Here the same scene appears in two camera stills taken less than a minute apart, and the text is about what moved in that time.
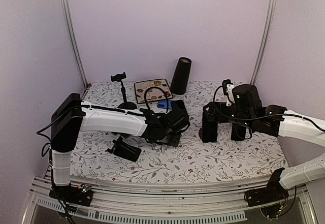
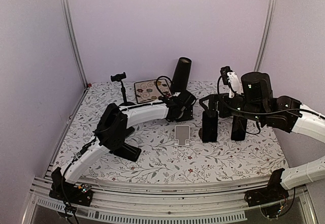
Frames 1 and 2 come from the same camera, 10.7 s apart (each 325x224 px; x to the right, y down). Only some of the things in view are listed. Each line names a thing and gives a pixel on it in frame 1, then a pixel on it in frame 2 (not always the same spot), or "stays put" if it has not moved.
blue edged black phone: (209, 128) stays put
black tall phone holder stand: (127, 104) stays put
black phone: (238, 132) stays put
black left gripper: (175, 142) -> (188, 115)
